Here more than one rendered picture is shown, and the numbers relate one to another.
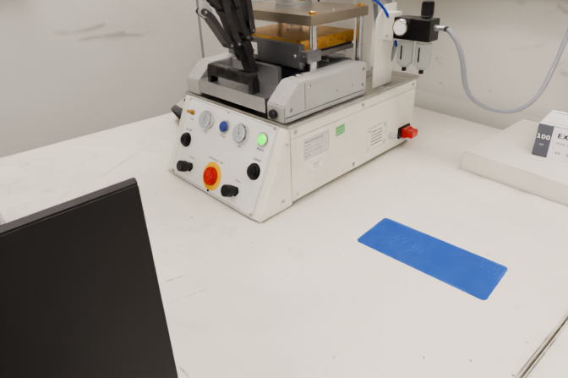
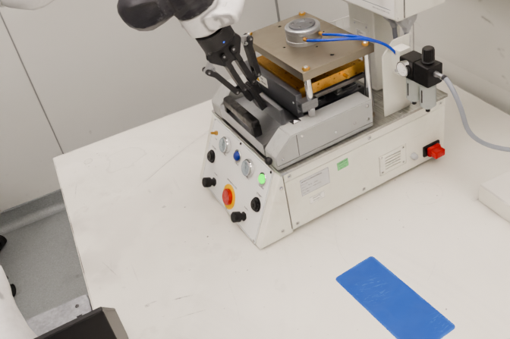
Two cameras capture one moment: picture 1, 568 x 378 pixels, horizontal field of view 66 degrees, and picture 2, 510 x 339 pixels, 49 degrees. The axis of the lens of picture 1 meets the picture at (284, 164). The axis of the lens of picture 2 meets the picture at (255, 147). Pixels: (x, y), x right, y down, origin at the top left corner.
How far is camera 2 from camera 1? 0.53 m
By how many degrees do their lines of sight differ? 20
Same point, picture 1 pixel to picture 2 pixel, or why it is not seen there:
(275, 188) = (272, 221)
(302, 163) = (300, 199)
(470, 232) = (442, 283)
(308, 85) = (300, 136)
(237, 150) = (246, 181)
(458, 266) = (410, 318)
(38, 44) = (105, 4)
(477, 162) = (491, 199)
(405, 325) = not seen: outside the picture
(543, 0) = not seen: outside the picture
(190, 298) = (189, 318)
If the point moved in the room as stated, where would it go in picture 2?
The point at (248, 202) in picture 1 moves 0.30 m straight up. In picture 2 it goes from (252, 229) to (225, 117)
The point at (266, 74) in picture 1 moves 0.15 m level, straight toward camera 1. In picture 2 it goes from (272, 112) to (259, 152)
